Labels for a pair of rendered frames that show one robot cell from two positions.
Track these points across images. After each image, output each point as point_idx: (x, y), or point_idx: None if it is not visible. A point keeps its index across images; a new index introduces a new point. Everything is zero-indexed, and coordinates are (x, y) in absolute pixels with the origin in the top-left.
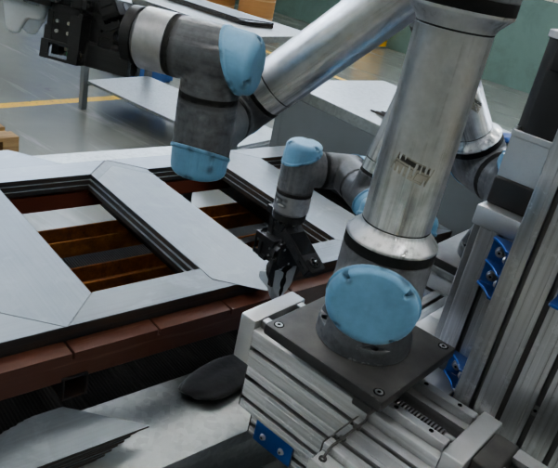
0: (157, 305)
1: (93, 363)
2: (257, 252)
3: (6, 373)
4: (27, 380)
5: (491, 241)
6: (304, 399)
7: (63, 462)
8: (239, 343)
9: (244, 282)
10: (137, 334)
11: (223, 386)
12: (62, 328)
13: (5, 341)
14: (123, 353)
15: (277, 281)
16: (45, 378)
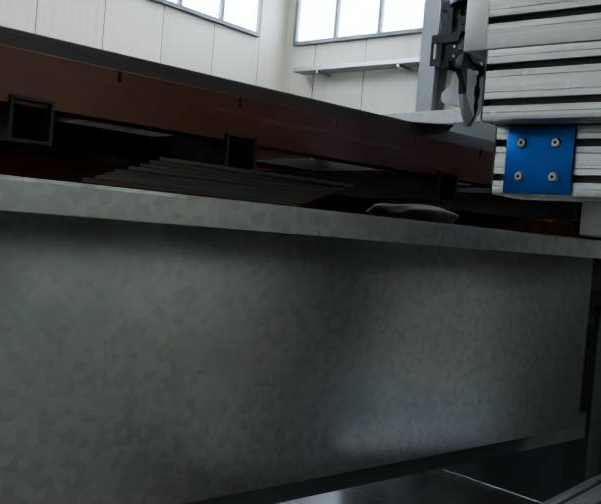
0: (325, 104)
1: (262, 129)
2: (437, 61)
3: (164, 83)
4: (186, 110)
5: None
6: (587, 29)
7: (252, 184)
8: (470, 27)
9: (420, 123)
10: (312, 112)
11: (427, 206)
12: (220, 78)
13: (155, 62)
14: (295, 133)
15: (470, 87)
16: (207, 120)
